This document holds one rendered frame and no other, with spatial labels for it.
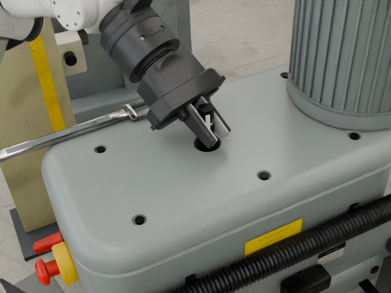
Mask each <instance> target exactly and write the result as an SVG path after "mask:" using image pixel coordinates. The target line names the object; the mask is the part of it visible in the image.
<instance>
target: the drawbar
mask: <svg viewBox="0 0 391 293"><path fill-rule="evenodd" d="M198 113H199V115H200V116H201V117H202V119H203V120H204V121H205V123H206V120H205V116H206V115H210V123H212V122H213V119H214V107H213V106H212V105H210V104H208V103H204V104H200V105H199V107H198ZM210 127H211V131H212V132H213V134H214V122H213V124H212V125H210ZM199 144H200V151H203V152H211V151H214V150H215V144H214V145H213V146H212V147H210V148H207V147H206V146H205V145H204V144H203V143H202V141H201V140H200V139H199Z"/></svg>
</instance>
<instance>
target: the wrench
mask: <svg viewBox="0 0 391 293"><path fill-rule="evenodd" d="M144 105H146V103H145V102H144V101H143V99H142V98H141V99H138V100H135V101H132V102H129V103H127V104H125V105H122V110H119V111H116V112H113V113H110V114H107V115H104V116H101V117H98V118H95V119H92V120H89V121H86V122H83V123H80V124H77V125H74V126H71V127H68V128H64V129H62V130H59V131H56V132H53V133H50V134H47V135H43V136H41V137H38V138H35V139H32V140H29V141H26V142H22V143H20V144H17V145H14V146H10V147H8V148H5V149H2V150H0V163H1V162H4V161H6V160H9V159H12V158H15V157H18V156H21V155H24V154H27V153H30V152H33V151H36V150H39V149H41V148H45V147H48V146H50V145H53V144H57V143H59V142H62V141H66V140H68V139H71V138H74V137H77V136H80V135H83V134H86V133H89V132H92V131H95V130H97V129H100V128H103V127H106V126H110V125H112V124H115V123H118V122H122V121H124V120H127V119H130V120H131V121H132V122H134V121H137V120H142V119H145V118H146V117H145V116H146V114H147V112H148V110H149V109H146V110H143V111H141V112H137V113H136V112H135V111H134V110H133V109H135V108H139V107H141V106H144Z"/></svg>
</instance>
